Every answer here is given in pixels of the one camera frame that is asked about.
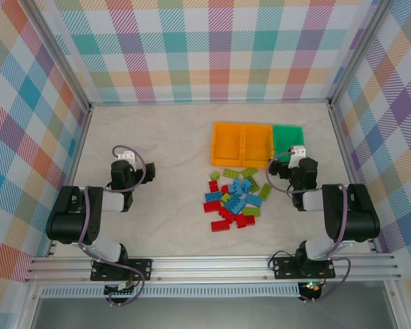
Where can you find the small blue lego brick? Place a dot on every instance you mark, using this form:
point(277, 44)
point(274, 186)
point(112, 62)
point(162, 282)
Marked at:
point(231, 189)

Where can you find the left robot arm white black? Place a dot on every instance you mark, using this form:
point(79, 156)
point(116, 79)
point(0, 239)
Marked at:
point(72, 219)

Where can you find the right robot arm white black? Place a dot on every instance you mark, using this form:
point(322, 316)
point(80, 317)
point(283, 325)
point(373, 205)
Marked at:
point(359, 219)

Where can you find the green plastic bin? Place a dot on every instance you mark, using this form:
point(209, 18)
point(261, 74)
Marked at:
point(287, 137)

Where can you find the orange plastic bin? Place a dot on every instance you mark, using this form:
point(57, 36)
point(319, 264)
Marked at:
point(226, 144)
point(258, 144)

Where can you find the small circuit board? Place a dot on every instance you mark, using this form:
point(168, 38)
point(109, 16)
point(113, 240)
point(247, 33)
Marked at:
point(311, 286)
point(120, 288)

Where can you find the grey metal sheet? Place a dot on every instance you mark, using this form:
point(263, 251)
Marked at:
point(209, 313)

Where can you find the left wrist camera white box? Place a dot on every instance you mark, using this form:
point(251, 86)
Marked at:
point(127, 157)

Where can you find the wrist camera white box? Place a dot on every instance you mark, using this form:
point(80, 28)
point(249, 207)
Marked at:
point(298, 151)
point(127, 157)

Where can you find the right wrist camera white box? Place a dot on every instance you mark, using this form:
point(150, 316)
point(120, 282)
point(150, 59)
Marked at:
point(298, 151)

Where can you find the aluminium side rail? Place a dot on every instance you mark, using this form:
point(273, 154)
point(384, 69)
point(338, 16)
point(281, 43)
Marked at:
point(72, 171)
point(346, 154)

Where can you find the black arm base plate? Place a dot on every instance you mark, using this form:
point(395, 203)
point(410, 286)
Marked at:
point(282, 269)
point(142, 269)

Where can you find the thin aluminium frame bar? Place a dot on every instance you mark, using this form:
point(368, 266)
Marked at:
point(209, 101)

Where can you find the long aluminium mounting rail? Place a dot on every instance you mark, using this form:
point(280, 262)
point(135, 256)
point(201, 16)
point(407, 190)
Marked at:
point(209, 269)

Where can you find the aluminium frame post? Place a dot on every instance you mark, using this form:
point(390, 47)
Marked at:
point(63, 55)
point(359, 51)

